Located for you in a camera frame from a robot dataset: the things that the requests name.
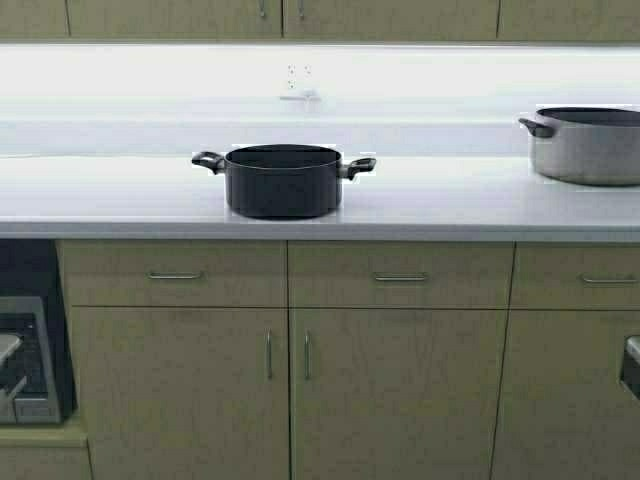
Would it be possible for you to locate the right silver gripper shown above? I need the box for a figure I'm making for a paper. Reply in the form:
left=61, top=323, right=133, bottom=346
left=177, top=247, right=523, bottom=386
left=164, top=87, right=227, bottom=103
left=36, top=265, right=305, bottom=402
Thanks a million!
left=625, top=335, right=640, bottom=358

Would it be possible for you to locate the left silver gripper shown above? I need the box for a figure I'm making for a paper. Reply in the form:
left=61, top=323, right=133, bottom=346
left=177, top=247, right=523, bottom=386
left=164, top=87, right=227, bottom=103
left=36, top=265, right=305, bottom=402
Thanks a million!
left=0, top=334, right=22, bottom=362

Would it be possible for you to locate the black pot with handles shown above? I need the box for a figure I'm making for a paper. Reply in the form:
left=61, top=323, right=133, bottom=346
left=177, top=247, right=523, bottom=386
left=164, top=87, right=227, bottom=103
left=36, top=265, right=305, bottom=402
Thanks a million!
left=191, top=144, right=377, bottom=219

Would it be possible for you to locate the wooden cabinet door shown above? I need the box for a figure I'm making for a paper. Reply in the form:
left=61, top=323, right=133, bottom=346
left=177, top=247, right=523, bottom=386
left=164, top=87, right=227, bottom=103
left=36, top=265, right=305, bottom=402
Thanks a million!
left=67, top=0, right=282, bottom=41
left=283, top=0, right=500, bottom=42

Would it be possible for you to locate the right lower cabinet door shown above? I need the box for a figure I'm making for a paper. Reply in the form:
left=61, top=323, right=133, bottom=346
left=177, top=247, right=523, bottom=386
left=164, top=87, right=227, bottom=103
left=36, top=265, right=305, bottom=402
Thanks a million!
left=492, top=310, right=639, bottom=479

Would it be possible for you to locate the left lower cabinet door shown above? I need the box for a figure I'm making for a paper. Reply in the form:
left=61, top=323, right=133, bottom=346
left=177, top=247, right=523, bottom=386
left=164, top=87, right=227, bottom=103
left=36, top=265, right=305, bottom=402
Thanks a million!
left=71, top=307, right=289, bottom=479

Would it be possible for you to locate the middle lower cabinet door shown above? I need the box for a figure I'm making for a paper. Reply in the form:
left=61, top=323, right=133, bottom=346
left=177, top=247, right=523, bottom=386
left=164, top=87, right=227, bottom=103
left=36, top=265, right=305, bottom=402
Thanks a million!
left=290, top=308, right=507, bottom=479

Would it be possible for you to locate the far left upper cabinet door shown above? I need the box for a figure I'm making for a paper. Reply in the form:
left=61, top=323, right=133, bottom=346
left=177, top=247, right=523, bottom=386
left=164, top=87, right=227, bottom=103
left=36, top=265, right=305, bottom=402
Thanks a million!
left=1, top=0, right=69, bottom=39

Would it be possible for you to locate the far right upper cabinet door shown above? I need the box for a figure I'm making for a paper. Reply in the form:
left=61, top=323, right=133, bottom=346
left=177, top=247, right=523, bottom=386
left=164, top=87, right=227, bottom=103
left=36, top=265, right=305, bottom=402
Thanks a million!
left=497, top=0, right=639, bottom=43

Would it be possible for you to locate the right lower wooden drawer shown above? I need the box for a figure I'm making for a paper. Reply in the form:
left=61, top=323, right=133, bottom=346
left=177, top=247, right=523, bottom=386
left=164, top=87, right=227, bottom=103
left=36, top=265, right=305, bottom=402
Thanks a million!
left=510, top=243, right=639, bottom=310

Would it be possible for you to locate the wooden drawer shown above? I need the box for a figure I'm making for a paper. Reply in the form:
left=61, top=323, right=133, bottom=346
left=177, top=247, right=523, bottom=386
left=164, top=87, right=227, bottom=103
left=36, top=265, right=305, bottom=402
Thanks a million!
left=288, top=241, right=513, bottom=309
left=510, top=243, right=639, bottom=310
left=58, top=240, right=286, bottom=308

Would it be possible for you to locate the left lower wooden drawer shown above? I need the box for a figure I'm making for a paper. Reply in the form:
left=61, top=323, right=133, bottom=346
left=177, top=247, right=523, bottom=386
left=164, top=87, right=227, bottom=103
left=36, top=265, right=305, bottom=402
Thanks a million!
left=58, top=240, right=286, bottom=308

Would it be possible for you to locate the middle lower wooden drawer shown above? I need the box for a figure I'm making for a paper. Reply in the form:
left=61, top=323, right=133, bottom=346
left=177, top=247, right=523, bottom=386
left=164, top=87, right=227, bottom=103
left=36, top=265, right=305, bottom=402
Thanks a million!
left=288, top=241, right=513, bottom=309

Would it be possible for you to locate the silver pot with dark handle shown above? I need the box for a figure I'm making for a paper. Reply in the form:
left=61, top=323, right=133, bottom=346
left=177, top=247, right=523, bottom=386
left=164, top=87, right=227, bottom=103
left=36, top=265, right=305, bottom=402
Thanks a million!
left=518, top=106, right=639, bottom=187

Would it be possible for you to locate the white wall power outlet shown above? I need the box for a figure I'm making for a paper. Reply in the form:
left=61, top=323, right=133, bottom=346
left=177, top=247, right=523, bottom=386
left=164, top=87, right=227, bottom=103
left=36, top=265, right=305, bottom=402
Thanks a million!
left=278, top=62, right=321, bottom=105

